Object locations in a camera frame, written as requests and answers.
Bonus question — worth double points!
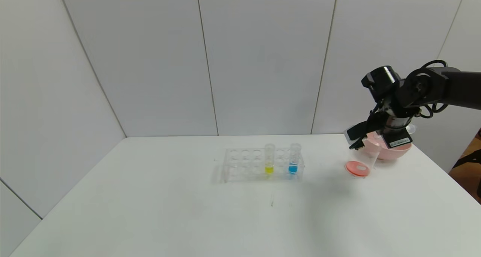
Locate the clear acrylic test tube rack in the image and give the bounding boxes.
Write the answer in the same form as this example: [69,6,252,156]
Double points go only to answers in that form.
[222,147,305,183]

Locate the test tube with yellow pigment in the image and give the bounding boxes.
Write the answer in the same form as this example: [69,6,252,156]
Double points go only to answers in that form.
[264,144,275,175]

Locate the test tube with blue pigment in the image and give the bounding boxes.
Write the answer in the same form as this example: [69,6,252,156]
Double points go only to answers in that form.
[289,144,302,175]

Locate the clear plastic beaker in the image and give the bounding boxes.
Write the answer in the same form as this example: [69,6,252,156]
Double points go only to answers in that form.
[345,137,381,179]

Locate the pink bowl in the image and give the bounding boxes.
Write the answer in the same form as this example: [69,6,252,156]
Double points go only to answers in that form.
[362,131,412,161]

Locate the black stand leg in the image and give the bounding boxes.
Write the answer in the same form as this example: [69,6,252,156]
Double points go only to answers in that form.
[452,149,481,170]

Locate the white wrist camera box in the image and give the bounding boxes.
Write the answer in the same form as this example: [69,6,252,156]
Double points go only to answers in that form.
[345,113,381,151]

